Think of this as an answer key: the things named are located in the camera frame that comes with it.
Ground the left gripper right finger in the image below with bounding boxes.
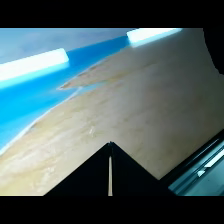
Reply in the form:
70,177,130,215
111,141,175,197

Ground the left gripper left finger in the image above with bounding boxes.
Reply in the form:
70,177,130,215
44,141,112,197

